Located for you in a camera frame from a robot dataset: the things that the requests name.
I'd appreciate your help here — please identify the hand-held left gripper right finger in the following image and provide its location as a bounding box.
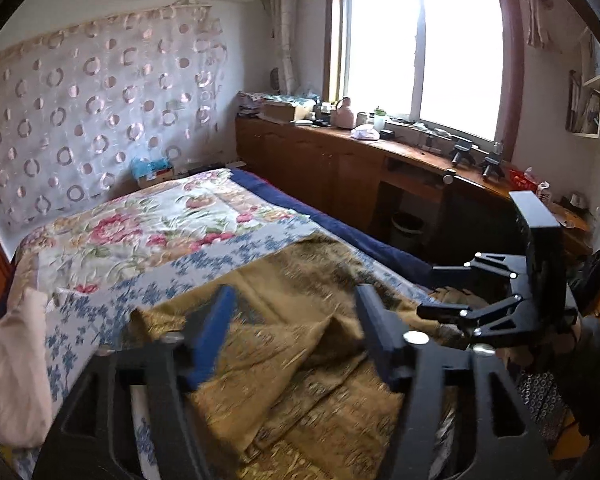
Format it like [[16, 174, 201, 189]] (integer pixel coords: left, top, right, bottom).
[[354, 284, 556, 480]]

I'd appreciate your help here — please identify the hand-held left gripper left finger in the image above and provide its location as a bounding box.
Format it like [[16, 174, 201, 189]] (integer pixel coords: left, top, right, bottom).
[[32, 284, 238, 480]]

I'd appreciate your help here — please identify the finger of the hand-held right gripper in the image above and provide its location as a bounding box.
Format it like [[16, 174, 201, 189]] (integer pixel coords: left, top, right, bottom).
[[430, 253, 527, 287], [416, 294, 529, 339]]

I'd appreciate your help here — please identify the golden paisley patterned garment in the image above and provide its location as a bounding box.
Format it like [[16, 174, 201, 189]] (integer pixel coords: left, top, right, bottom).
[[130, 237, 471, 480]]

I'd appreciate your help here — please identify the person's right forearm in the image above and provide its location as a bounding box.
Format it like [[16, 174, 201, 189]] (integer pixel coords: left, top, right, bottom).
[[575, 317, 600, 436]]

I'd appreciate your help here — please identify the black bag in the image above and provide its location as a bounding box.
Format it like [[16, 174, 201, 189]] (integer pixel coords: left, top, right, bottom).
[[567, 247, 600, 311]]

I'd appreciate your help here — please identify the black waste bin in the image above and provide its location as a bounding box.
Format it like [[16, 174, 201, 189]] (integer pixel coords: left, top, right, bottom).
[[391, 211, 426, 246]]

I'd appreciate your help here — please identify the red box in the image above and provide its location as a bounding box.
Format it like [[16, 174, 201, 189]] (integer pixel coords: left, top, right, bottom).
[[509, 169, 537, 192]]

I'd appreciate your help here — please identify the person's patterned clothing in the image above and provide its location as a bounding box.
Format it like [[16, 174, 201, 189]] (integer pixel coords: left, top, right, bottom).
[[520, 367, 581, 441]]

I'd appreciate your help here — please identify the small black tripod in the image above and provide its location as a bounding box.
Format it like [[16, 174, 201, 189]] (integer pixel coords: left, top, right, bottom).
[[450, 136, 476, 167], [480, 144, 506, 179]]

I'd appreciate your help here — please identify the navy blue blanket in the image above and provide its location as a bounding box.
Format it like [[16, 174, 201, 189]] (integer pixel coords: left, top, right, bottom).
[[227, 167, 441, 293]]

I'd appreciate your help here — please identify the floral quilt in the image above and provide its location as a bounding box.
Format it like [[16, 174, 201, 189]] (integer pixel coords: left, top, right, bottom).
[[10, 167, 431, 480]]

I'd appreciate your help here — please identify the blue tissue box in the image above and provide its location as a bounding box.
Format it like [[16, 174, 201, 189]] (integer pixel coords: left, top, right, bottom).
[[130, 156, 176, 188]]

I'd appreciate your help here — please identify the long wooden cabinet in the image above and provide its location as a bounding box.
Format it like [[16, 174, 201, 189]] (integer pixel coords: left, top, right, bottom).
[[235, 115, 593, 261]]

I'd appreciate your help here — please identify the pale pink cloth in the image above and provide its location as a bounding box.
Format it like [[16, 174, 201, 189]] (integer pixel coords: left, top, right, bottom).
[[0, 287, 56, 448]]

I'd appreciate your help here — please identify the window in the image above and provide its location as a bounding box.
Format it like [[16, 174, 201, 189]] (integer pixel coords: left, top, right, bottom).
[[325, 0, 528, 148]]

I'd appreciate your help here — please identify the cardboard box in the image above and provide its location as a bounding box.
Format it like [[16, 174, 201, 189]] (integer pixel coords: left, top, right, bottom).
[[262, 100, 308, 122]]

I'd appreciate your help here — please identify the circle patterned sheer curtain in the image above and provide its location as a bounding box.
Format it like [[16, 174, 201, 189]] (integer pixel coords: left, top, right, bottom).
[[0, 2, 231, 233]]

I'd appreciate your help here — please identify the lace window curtain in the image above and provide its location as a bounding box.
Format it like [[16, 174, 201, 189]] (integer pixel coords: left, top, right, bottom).
[[267, 0, 301, 96]]

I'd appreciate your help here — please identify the white wall shelf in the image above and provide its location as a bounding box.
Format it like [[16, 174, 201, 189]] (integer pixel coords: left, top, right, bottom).
[[565, 27, 600, 138]]

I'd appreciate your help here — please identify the hanging wall ornament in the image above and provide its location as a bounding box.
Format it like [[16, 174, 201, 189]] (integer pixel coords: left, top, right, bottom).
[[512, 0, 556, 51]]

